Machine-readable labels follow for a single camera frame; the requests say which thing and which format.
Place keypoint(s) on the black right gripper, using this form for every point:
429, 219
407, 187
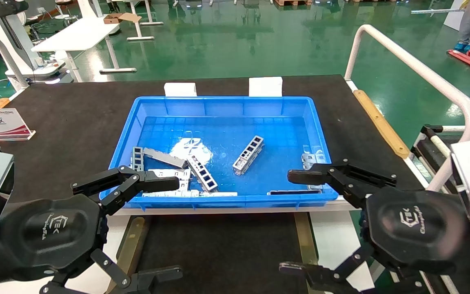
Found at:
416, 228

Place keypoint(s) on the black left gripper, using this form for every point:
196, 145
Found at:
51, 234

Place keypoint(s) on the grey windowed metal bracket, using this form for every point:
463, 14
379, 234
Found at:
137, 157
202, 174
248, 155

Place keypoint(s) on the black container tray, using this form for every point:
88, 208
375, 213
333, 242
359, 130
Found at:
218, 253

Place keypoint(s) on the brass coloured edge strip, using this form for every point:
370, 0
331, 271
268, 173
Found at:
133, 245
305, 241

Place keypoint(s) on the flat grey metal plate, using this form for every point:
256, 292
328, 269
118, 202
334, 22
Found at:
163, 157

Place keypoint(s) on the plain silver metal strip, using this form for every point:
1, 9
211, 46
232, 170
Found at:
218, 194

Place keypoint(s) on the long wooden edge strip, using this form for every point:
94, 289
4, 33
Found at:
380, 122

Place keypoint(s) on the blue plastic bin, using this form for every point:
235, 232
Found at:
259, 122

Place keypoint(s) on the black table mat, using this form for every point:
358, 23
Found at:
63, 122

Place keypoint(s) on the white foam block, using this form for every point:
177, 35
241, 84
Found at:
265, 86
180, 90

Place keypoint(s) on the white tubular railing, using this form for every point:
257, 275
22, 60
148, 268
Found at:
418, 67

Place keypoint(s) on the small white table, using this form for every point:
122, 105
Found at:
141, 24

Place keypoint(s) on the large white table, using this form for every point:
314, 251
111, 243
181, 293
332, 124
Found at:
78, 34

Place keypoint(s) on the open cardboard box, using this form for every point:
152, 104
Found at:
116, 18

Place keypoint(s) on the red floor tool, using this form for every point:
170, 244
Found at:
469, 61

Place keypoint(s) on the grey tubular railing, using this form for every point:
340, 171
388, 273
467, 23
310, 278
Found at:
4, 55

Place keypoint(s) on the white machine stand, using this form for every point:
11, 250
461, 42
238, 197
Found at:
10, 36

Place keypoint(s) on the white long bar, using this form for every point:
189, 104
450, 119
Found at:
435, 11

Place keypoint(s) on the slotted silver metal bracket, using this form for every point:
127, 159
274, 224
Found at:
310, 157
169, 194
184, 179

